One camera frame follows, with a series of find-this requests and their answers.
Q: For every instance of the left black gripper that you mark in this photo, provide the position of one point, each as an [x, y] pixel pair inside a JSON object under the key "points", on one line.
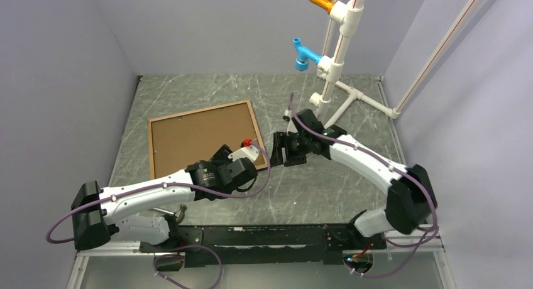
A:
{"points": [[222, 156]]}

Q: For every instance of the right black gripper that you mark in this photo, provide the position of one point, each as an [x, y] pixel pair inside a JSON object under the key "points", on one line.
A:
{"points": [[280, 140]]}

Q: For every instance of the brown cardboard backing board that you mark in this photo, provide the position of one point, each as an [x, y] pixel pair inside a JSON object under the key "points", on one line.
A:
{"points": [[200, 137]]}

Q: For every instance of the brown wooden picture frame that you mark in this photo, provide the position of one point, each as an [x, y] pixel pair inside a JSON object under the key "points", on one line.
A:
{"points": [[152, 154]]}

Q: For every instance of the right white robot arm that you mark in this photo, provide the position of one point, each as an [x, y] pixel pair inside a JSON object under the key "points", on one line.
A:
{"points": [[410, 197]]}

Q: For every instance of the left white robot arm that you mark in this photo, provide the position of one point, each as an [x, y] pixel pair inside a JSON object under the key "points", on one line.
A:
{"points": [[101, 214]]}

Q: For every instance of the small claw hammer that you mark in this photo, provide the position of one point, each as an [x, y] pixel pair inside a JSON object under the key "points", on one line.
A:
{"points": [[178, 215]]}

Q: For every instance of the blue pipe fitting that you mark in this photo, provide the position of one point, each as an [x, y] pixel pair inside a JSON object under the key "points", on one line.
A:
{"points": [[304, 56]]}

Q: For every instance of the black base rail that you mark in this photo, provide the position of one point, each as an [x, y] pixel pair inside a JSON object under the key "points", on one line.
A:
{"points": [[265, 244]]}

